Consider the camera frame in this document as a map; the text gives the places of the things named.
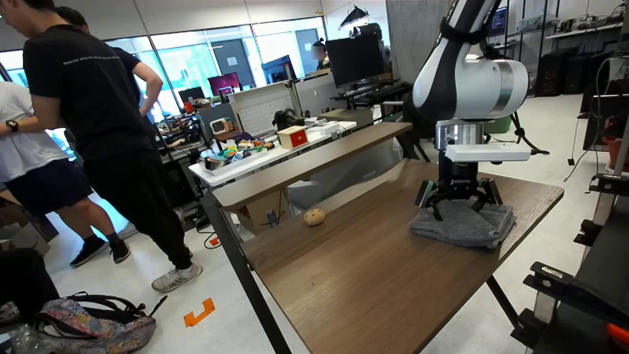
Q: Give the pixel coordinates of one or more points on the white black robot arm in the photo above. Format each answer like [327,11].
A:
[459,86]

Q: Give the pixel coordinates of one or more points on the green plastic bin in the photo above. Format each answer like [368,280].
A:
[500,127]

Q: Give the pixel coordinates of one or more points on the seated person in office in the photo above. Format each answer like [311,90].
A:
[321,54]

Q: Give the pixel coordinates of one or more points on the orange floor marker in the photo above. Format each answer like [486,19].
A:
[197,320]

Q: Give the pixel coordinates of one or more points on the grey towel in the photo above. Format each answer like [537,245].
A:
[459,229]

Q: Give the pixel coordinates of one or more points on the purple screen monitor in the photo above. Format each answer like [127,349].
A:
[225,86]

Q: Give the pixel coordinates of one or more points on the cardboard box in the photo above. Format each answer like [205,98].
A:
[266,212]

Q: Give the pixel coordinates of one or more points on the white desk partition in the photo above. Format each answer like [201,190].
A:
[262,109]

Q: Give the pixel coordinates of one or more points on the plain black bag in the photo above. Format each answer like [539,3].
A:
[22,288]

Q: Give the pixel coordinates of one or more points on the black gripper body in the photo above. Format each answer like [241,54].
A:
[459,176]

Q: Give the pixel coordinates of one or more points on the person in white shirt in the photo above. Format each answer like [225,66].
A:
[26,139]

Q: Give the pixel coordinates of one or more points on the metal shelf rack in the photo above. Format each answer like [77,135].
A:
[583,33]

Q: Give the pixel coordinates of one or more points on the blue screen monitor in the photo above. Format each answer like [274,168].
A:
[278,70]

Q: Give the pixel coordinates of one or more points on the black robot stand frame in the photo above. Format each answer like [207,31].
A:
[590,296]

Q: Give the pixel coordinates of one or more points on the round brown object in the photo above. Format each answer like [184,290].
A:
[315,218]

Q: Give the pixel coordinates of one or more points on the red and white box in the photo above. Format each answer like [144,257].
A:
[294,139]

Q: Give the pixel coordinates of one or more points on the long wooden bench table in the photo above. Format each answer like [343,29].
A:
[307,164]

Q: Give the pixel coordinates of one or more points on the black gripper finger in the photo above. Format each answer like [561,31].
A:
[433,198]
[486,194]

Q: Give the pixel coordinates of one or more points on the colourful patterned backpack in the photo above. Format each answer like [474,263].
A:
[85,328]

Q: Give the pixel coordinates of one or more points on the black table frame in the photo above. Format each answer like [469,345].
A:
[243,269]

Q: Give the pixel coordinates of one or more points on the small black desk bag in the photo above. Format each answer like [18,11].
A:
[288,119]

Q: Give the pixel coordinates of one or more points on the person in dark shirt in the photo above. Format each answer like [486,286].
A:
[134,72]

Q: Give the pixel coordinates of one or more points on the person in black t-shirt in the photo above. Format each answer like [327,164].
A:
[85,86]

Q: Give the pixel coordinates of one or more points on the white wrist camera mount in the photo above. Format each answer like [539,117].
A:
[484,153]

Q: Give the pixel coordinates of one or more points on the large black monitor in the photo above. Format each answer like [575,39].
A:
[355,60]

